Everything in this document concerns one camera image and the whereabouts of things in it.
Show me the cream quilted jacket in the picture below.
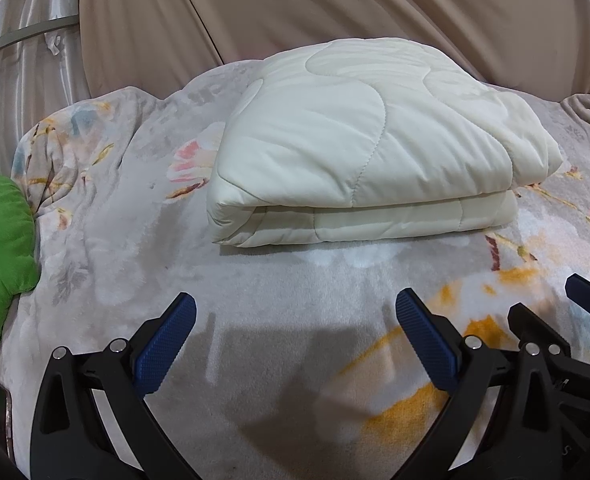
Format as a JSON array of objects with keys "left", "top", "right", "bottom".
[{"left": 207, "top": 38, "right": 563, "bottom": 248}]

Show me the smartphone with dark screen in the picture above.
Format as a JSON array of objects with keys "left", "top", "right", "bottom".
[{"left": 0, "top": 383, "right": 15, "bottom": 464}]

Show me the grey floral fleece blanket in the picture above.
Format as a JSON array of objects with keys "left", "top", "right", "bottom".
[{"left": 0, "top": 62, "right": 590, "bottom": 479}]

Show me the beige curtain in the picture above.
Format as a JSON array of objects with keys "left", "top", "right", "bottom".
[{"left": 79, "top": 0, "right": 590, "bottom": 101}]

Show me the silver satin curtain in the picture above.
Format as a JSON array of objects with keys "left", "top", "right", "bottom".
[{"left": 0, "top": 0, "right": 90, "bottom": 174}]

